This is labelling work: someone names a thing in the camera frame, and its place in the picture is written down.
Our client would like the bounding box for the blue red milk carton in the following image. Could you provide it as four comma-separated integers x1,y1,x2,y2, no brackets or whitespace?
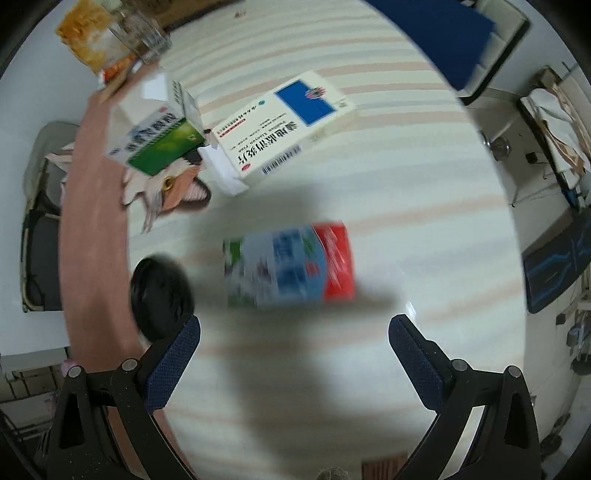
222,223,356,308

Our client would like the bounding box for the white blue medicine box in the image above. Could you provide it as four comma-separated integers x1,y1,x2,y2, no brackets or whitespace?
198,71,356,197

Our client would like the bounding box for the black round lid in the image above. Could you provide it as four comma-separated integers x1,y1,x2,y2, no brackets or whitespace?
129,254,194,343

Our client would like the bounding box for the black blue exercise bench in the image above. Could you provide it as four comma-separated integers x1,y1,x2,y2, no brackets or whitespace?
523,209,590,314

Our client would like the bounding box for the cat shaped coaster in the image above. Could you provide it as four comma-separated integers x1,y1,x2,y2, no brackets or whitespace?
121,147,211,233

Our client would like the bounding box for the metal dumbbell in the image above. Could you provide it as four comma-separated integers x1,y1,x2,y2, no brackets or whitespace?
480,130,512,162

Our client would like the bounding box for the grey chair with cloth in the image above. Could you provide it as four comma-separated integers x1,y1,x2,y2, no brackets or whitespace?
23,121,79,207

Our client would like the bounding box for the white chair with clothes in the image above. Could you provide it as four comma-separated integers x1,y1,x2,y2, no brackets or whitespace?
516,65,590,212

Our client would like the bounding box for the blue cushion office chair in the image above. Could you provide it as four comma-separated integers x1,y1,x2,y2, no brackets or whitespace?
369,0,531,105

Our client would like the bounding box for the clear glass bottle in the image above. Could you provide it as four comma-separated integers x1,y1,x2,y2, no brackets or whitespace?
107,1,171,64

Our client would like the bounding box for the yellow snack bag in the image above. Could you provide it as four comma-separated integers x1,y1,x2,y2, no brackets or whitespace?
55,0,137,81

